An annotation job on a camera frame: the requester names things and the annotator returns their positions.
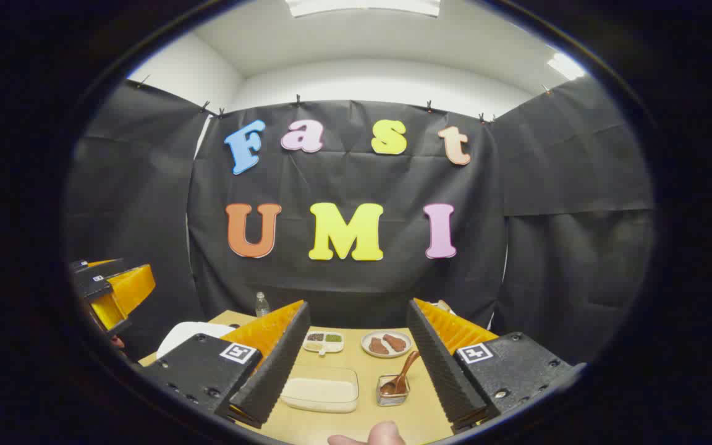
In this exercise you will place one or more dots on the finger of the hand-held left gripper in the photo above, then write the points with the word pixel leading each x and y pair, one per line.
pixel 93 267
pixel 130 290

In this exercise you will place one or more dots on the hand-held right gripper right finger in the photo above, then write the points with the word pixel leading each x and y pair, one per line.
pixel 439 371

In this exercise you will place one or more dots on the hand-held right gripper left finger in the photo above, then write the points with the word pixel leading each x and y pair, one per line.
pixel 275 371

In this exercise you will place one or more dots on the brown wooden spoon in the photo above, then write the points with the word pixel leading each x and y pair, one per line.
pixel 400 374

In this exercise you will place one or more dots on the clear rice container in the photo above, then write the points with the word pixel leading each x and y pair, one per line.
pixel 320 392

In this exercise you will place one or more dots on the white rice cooker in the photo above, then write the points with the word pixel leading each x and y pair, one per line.
pixel 189 334

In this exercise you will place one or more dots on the brown meat piece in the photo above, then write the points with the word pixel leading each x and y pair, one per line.
pixel 395 342
pixel 378 346

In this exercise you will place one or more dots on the white divided grain dish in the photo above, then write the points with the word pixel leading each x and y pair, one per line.
pixel 324 341

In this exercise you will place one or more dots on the clear plastic water bottle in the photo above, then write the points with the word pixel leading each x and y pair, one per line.
pixel 262 306

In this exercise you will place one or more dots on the white round plate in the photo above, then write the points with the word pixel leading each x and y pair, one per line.
pixel 365 345

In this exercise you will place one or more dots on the ceiling light panel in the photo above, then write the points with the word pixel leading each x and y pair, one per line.
pixel 566 66
pixel 362 6

